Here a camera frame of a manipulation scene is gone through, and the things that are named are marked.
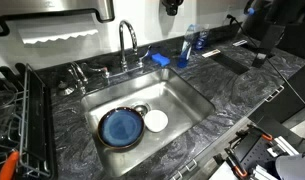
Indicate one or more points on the small white bowl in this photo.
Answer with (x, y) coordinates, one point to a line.
(156, 120)

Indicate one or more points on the stainless steel sink basin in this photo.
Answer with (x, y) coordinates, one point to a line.
(161, 90)

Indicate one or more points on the sink drain strainer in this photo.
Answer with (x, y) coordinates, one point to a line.
(141, 109)

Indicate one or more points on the chrome sink stopper cap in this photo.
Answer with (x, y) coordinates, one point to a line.
(62, 85)

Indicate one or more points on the black device on counter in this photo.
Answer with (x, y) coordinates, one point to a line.
(272, 37)

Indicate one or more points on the blue sponge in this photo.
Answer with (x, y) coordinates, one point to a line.
(160, 59)

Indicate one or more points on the blue dish soap bottle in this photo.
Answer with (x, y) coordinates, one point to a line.
(187, 46)

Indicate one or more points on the blue ceramic plate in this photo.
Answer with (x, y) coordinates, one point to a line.
(120, 128)

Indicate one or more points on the clear blue-label bottle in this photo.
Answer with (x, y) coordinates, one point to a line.
(201, 40)

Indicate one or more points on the small chrome side faucet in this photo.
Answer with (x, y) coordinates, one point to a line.
(77, 73)

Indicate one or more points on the black perforated equipment cart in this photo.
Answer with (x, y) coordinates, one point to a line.
(269, 158)

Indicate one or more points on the white paper towel sheet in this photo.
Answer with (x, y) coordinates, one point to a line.
(33, 36)

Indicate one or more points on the steel paper towel dispenser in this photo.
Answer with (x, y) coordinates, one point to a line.
(20, 9)

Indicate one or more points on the lower cabinet drawer handle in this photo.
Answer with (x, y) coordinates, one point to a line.
(189, 167)

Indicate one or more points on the cabinet drawer handle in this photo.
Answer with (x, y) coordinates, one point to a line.
(274, 94)
(189, 167)

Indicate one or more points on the black wall soap dispenser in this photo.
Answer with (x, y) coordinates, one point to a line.
(172, 6)

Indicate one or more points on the black clamp with orange handle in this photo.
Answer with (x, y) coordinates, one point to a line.
(235, 164)

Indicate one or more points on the wire dish drying rack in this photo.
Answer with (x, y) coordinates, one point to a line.
(26, 123)

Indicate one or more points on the orange handled utensil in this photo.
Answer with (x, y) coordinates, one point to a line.
(9, 166)

